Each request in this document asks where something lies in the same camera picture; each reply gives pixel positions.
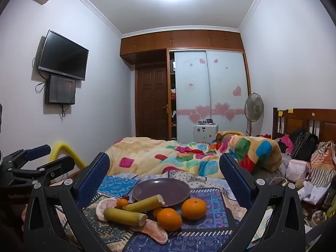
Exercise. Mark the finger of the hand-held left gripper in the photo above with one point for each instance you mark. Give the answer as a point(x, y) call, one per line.
point(60, 164)
point(39, 150)

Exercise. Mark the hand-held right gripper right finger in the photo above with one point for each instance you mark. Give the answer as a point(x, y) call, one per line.
point(232, 174)

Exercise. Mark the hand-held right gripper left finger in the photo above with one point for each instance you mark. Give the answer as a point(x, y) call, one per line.
point(90, 181)

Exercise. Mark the thick sugarcane piece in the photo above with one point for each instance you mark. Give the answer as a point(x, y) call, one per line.
point(123, 215)

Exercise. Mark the large orange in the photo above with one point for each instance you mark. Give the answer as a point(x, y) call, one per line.
point(194, 208)
point(169, 219)

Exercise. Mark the thin sugarcane piece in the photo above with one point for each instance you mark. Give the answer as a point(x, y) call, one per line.
point(144, 204)

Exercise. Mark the purple plate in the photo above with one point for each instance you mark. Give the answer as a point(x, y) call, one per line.
point(160, 189)

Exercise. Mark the peeled pomelo segment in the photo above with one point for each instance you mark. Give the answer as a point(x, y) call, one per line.
point(156, 232)
point(101, 210)

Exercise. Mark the yellow foam tube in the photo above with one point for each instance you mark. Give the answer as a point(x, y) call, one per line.
point(59, 148)

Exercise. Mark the small orange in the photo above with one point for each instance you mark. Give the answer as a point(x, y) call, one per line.
point(156, 212)
point(121, 203)

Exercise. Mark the small dark red fruit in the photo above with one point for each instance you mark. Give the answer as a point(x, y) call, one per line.
point(125, 197)

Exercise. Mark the white case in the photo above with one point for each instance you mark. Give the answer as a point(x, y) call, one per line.
point(206, 134)

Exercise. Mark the colourful patchwork blanket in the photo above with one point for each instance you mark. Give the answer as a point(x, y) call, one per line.
point(183, 157)

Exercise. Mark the patterned blue bedsheet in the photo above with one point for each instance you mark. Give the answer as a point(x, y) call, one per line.
point(210, 223)

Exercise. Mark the pink garment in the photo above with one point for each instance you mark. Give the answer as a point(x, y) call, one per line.
point(287, 141)

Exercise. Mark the pink pouch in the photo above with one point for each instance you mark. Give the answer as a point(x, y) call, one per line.
point(298, 169)

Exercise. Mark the standing fan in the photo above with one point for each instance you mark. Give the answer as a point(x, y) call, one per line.
point(254, 107)

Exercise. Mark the black bag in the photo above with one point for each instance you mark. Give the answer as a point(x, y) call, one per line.
point(304, 145)

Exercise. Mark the wooden headboard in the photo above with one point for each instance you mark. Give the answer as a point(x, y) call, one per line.
point(296, 120)

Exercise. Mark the striped bag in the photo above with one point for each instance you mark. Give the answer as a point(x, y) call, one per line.
point(323, 162)

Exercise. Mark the wooden wardrobe with sliding doors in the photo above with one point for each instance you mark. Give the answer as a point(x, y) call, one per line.
point(210, 84)

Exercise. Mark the brown wooden door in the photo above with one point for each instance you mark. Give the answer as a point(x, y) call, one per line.
point(151, 102)

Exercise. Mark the small wall-mounted monitor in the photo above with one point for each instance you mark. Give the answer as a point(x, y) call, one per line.
point(60, 89)

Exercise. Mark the wall-mounted black television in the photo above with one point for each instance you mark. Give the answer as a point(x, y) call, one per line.
point(63, 55)

